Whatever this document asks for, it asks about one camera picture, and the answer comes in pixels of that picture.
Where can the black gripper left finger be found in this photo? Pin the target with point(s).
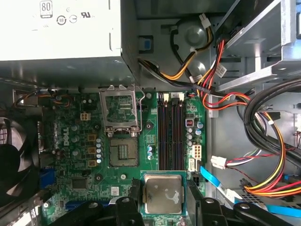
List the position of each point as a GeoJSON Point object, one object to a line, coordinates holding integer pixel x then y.
{"type": "Point", "coordinates": [124, 212]}

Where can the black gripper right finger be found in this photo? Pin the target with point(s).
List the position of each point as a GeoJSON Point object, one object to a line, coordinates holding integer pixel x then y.
{"type": "Point", "coordinates": [209, 212]}

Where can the silver CPU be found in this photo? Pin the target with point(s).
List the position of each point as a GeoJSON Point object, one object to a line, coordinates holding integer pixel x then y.
{"type": "Point", "coordinates": [163, 195]}

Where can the CPU socket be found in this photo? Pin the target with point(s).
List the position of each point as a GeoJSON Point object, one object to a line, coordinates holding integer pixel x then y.
{"type": "Point", "coordinates": [123, 153]}

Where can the blue expansion slot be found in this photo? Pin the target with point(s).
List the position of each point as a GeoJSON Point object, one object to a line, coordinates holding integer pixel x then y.
{"type": "Point", "coordinates": [74, 206]}

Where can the white eight-pin socket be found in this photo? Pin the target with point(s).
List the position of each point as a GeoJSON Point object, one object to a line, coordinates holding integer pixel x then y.
{"type": "Point", "coordinates": [197, 151]}

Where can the black PC case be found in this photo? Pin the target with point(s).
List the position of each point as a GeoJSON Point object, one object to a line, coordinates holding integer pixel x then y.
{"type": "Point", "coordinates": [225, 136]}

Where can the blue VGA port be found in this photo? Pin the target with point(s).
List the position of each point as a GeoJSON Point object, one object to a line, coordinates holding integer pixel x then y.
{"type": "Point", "coordinates": [47, 179]}

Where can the black RAM slot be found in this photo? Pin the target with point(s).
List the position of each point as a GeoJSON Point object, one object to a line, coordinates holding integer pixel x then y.
{"type": "Point", "coordinates": [168, 131]}
{"type": "Point", "coordinates": [161, 131]}
{"type": "Point", "coordinates": [180, 131]}
{"type": "Point", "coordinates": [174, 131]}

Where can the green motherboard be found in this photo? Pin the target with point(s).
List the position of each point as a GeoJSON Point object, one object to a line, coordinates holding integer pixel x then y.
{"type": "Point", "coordinates": [150, 113]}

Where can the white four-pin socket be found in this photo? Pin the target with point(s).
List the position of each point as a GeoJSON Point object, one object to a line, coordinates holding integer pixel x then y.
{"type": "Point", "coordinates": [85, 116]}

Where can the metal socket cover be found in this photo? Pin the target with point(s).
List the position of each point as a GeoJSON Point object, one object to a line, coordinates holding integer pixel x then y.
{"type": "Point", "coordinates": [102, 110]}

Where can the black case fan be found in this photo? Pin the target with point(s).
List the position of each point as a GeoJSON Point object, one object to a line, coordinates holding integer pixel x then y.
{"type": "Point", "coordinates": [14, 160]}

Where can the multicoloured main power bundle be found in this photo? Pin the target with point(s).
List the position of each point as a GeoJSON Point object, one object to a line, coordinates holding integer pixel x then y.
{"type": "Point", "coordinates": [150, 69]}

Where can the blue plastic clip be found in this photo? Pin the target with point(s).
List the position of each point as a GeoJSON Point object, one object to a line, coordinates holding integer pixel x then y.
{"type": "Point", "coordinates": [147, 44]}

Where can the grey power supply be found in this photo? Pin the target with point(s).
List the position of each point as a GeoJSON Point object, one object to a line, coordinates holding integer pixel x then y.
{"type": "Point", "coordinates": [58, 47]}

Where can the grey metal drive cage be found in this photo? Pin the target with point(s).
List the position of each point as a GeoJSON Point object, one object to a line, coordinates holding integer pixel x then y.
{"type": "Point", "coordinates": [288, 47]}

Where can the white power connector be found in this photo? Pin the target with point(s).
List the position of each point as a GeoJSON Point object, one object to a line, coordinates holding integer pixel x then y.
{"type": "Point", "coordinates": [204, 20]}

